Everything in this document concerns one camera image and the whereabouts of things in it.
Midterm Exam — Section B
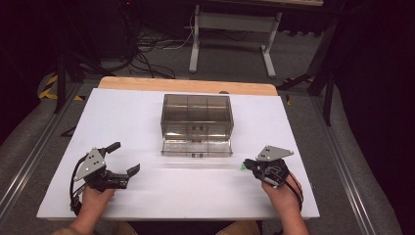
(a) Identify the white cable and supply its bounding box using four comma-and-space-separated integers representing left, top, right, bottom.
161, 9, 198, 51

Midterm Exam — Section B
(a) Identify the person's left leg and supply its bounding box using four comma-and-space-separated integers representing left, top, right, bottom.
112, 220, 140, 235

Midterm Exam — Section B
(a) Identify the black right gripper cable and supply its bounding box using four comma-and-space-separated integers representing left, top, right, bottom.
283, 171, 305, 212

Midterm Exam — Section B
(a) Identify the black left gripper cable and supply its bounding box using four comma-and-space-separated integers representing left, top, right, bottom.
68, 156, 90, 216

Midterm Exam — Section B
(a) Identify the person's left hand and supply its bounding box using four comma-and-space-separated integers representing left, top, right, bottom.
79, 186, 116, 215

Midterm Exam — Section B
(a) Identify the black equipment tower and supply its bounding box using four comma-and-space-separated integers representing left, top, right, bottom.
116, 0, 140, 52

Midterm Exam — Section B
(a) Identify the white metal desk frame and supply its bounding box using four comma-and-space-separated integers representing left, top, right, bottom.
188, 3, 284, 79

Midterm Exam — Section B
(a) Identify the bundle of black cables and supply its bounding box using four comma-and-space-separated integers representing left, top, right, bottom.
125, 28, 178, 80

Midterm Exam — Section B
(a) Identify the black metal stand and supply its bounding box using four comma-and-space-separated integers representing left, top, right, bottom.
52, 0, 107, 115
276, 16, 341, 127

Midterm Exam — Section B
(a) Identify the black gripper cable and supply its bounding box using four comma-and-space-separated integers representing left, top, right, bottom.
68, 156, 90, 216
283, 171, 305, 212

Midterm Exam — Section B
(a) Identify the person's right hand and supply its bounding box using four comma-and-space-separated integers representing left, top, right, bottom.
261, 173, 303, 213

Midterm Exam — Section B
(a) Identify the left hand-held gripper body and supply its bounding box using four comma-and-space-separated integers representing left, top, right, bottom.
72, 146, 130, 194

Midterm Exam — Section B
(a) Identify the aluminium floor rail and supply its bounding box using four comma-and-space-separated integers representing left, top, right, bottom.
0, 82, 84, 212
307, 96, 378, 235

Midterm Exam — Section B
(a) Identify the white board mat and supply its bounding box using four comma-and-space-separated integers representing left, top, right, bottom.
36, 87, 321, 220

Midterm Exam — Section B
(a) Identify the person's leg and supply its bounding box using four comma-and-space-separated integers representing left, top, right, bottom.
112, 220, 140, 235
215, 219, 262, 235

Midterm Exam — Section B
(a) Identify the smoky clear drawer organizer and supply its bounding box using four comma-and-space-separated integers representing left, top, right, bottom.
160, 93, 235, 159

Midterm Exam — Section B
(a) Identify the yellow black floor tape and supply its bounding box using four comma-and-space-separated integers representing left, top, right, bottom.
38, 73, 85, 103

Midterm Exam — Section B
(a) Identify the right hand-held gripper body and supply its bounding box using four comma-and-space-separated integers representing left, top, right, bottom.
253, 145, 295, 189

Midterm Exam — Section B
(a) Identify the wooden table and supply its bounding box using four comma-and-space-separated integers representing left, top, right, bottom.
97, 75, 279, 97

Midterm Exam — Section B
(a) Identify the person's right leg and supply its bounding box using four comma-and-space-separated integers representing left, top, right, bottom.
215, 219, 262, 235

